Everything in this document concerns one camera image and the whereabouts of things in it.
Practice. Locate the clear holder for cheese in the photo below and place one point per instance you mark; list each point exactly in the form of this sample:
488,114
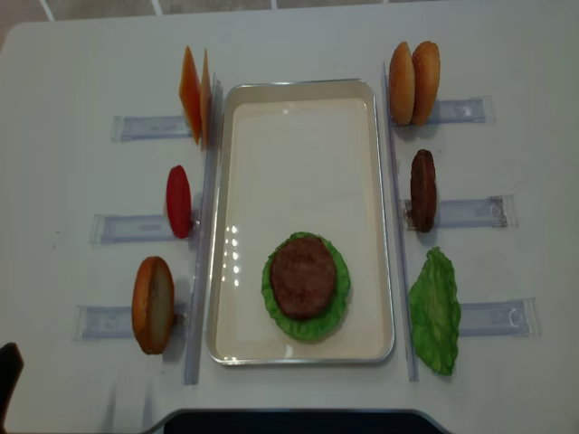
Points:
126,129

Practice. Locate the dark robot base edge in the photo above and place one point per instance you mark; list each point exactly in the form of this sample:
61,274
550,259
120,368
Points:
301,421

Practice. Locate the upright brown meat patty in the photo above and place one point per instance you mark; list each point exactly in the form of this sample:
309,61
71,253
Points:
423,191

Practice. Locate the green lettuce leaf on tray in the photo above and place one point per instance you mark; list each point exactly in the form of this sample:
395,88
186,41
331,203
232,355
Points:
320,326

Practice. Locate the clear holder for tomato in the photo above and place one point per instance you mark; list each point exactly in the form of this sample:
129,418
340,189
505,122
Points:
113,229

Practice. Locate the right clear acrylic rail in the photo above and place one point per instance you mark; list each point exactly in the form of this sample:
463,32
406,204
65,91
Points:
410,356

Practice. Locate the brown meat patty on tray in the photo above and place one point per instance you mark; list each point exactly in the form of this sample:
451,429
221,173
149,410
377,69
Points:
303,278

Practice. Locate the clear holder for left bun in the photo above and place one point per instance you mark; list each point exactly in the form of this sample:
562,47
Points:
93,323

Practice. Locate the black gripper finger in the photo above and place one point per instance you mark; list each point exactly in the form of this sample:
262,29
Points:
11,366

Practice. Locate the upright green lettuce leaf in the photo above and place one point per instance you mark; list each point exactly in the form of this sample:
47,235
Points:
435,313

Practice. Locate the white rectangular metal tray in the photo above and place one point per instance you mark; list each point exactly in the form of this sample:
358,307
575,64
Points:
299,159

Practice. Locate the bun half inner right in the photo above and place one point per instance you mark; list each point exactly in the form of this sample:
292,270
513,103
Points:
427,70

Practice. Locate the left clear acrylic rail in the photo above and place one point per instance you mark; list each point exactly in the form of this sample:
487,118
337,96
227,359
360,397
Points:
194,336

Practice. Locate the clear holder for right buns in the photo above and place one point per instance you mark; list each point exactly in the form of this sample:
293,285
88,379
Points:
456,111

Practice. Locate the clear acrylic rail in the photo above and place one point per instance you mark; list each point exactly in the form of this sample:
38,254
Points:
194,336
410,356

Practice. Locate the red tomato slice upright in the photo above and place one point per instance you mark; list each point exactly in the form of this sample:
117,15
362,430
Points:
178,202

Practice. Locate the bun half lower left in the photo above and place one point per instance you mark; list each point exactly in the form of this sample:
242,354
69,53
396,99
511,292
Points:
153,303

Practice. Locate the clear holder for patty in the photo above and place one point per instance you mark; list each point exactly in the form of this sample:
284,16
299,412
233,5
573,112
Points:
492,212

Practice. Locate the sesame bun half outer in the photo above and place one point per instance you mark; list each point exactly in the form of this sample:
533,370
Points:
401,84

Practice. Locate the clear holder for lettuce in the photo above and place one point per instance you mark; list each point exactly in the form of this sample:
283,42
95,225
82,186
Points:
516,317

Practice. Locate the orange cheese slice outer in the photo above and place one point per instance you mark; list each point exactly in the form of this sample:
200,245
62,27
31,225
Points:
189,94

